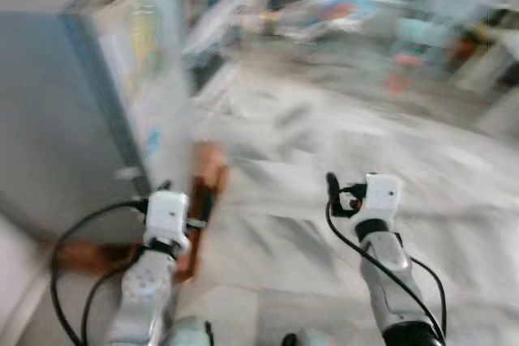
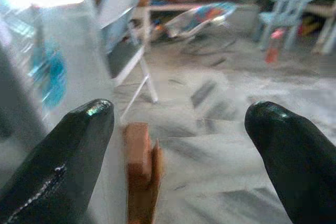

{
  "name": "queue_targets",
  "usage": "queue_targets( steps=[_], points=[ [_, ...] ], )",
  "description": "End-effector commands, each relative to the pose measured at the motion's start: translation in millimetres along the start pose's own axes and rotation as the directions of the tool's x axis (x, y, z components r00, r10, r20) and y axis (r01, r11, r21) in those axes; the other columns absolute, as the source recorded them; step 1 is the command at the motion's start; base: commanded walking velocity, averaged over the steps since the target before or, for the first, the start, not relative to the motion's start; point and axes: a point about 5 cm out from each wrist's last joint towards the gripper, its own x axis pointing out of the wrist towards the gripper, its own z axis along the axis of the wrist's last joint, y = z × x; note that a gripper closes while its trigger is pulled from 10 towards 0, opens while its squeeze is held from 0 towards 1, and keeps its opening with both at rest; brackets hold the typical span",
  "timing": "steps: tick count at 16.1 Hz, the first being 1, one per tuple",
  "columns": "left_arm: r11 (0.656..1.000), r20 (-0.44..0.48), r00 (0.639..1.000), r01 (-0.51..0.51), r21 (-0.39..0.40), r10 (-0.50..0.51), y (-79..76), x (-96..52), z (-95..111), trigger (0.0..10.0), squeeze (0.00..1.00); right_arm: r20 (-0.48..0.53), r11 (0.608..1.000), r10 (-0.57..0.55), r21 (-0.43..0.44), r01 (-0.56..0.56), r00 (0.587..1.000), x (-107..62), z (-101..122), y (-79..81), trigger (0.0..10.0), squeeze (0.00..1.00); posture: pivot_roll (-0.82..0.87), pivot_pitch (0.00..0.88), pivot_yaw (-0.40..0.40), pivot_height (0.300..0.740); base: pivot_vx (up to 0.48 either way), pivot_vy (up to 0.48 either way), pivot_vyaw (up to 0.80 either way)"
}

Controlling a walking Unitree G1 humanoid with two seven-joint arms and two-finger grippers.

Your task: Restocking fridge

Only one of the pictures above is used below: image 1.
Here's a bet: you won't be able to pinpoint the grey fridge body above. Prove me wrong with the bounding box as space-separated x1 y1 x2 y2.
0 0 155 241

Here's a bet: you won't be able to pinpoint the stacked red bricks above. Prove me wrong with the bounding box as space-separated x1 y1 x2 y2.
45 239 135 276
174 142 230 284

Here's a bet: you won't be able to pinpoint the silver left robot leg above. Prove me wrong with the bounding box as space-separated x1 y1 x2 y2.
166 318 214 346

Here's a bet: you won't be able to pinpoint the silver robot leg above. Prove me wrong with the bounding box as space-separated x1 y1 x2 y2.
281 330 335 346
166 318 214 346

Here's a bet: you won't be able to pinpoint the silver right robot leg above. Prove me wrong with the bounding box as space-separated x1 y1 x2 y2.
281 330 335 346

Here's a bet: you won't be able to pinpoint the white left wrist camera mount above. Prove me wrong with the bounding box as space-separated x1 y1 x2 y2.
144 190 192 254

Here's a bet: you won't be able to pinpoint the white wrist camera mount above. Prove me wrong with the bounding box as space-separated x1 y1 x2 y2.
144 190 192 254
357 173 405 225

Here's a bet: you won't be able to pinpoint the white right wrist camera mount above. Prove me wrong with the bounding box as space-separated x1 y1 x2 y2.
357 173 405 225

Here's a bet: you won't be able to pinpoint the long black left arm cable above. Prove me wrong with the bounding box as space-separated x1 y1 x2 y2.
50 199 151 346

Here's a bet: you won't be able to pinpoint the long black arm cable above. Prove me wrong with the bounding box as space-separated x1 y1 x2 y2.
326 196 447 345
50 199 151 346

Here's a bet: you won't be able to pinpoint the long black right arm cable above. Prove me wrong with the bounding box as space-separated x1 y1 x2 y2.
326 196 447 345

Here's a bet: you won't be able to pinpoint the short black right arm cable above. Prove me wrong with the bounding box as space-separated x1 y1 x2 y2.
410 257 448 340

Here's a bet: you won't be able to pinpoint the short black arm cable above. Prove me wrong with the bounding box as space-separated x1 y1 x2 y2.
81 258 139 346
410 257 448 340

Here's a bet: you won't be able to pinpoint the short black left arm cable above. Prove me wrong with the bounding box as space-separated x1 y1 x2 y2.
81 258 139 346

